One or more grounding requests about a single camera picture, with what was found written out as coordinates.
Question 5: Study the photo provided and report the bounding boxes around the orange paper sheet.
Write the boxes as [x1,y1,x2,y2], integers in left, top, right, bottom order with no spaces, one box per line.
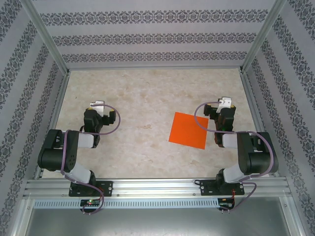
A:
[168,112,209,150]

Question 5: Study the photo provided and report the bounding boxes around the grey sheet metal panel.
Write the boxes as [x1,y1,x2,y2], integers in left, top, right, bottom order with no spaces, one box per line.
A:
[24,208,302,236]

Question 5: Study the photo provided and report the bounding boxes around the small circuit board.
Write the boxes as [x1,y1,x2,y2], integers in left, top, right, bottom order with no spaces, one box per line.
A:
[219,198,236,207]
[80,199,101,207]

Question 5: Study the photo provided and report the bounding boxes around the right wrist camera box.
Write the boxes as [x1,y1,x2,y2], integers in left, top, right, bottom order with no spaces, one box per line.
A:
[217,96,233,114]

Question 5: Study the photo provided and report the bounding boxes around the aluminium side rail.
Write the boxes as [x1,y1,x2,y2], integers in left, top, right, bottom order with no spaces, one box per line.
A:
[33,71,71,179]
[240,71,280,177]

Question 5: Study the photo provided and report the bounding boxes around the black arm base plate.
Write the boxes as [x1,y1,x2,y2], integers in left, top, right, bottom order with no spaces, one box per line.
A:
[68,181,114,197]
[199,179,245,197]

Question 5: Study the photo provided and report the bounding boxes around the aluminium frame post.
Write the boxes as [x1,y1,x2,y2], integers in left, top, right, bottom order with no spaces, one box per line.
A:
[21,0,71,74]
[240,0,287,74]

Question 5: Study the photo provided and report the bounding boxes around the aluminium mounting rail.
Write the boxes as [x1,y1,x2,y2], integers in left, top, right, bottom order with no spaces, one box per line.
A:
[23,178,292,199]

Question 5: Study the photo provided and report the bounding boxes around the slotted grey cable duct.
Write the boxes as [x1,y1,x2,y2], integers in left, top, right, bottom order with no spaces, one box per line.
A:
[33,199,220,209]

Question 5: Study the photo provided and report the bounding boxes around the aluminium frame bar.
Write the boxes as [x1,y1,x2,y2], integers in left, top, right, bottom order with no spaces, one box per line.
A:
[280,196,312,236]
[9,198,34,236]

